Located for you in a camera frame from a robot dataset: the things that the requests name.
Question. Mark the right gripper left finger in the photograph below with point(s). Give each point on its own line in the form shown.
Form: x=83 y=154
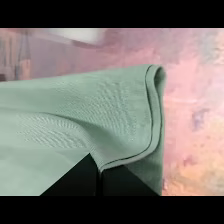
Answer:
x=78 y=180

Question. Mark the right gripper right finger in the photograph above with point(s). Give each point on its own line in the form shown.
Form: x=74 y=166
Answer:
x=125 y=183

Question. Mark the pale green shirt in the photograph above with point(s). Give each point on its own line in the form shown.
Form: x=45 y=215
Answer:
x=83 y=113

